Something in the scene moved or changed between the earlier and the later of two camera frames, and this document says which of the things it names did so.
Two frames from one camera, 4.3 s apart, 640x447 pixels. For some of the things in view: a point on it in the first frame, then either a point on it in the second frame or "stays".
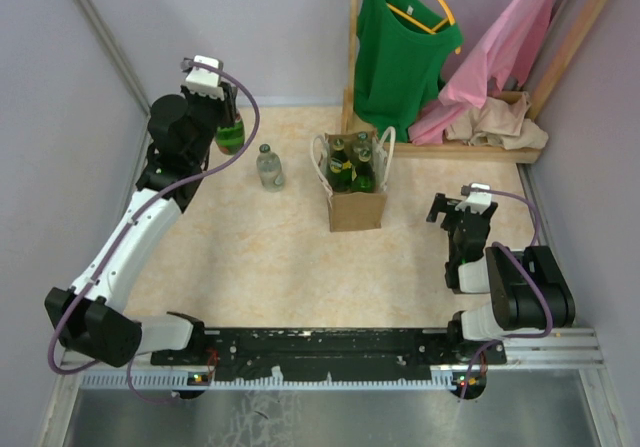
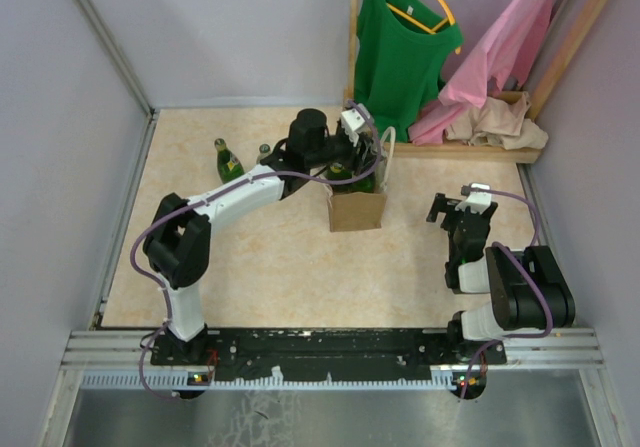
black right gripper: [441, 204] stays
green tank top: [404, 41] stays
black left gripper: [227, 106] → [366, 158]
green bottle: [363, 178] stays
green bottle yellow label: [231, 139] → [230, 166]
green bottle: [339, 174] stays
